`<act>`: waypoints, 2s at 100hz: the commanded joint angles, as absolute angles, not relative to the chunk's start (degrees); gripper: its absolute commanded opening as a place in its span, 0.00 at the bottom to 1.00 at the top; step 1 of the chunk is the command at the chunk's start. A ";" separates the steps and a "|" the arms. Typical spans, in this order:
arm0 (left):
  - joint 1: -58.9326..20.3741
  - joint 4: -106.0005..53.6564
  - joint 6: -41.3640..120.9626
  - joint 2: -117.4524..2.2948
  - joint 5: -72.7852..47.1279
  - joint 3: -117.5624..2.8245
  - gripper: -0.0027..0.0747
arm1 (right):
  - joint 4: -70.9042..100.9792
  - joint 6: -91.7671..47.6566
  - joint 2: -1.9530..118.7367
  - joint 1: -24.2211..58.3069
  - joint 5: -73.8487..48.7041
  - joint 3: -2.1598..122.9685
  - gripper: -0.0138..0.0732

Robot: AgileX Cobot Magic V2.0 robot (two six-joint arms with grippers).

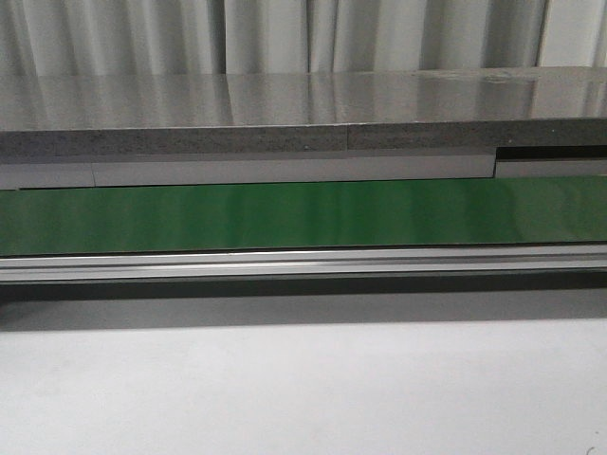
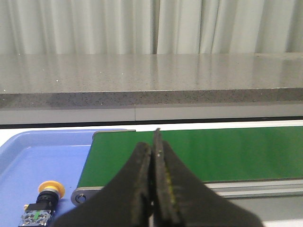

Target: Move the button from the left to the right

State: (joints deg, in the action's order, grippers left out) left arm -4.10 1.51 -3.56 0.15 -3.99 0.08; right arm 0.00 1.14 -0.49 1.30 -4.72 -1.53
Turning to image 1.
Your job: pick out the aluminium conveyor frame rail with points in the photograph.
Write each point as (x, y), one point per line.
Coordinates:
(322, 262)

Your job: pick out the white pleated curtain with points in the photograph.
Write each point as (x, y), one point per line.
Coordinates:
(48, 38)

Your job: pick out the green conveyor belt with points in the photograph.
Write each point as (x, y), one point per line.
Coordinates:
(535, 210)

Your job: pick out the grey stone counter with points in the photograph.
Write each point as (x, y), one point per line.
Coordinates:
(117, 131)

